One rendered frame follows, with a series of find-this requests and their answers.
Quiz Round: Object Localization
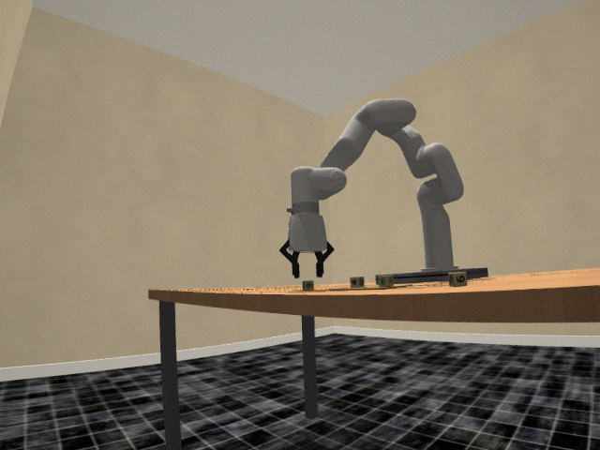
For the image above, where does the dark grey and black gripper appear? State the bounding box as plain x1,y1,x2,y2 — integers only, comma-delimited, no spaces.
279,212,334,278

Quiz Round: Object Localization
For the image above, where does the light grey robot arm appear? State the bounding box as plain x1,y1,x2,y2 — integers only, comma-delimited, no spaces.
287,98,464,272

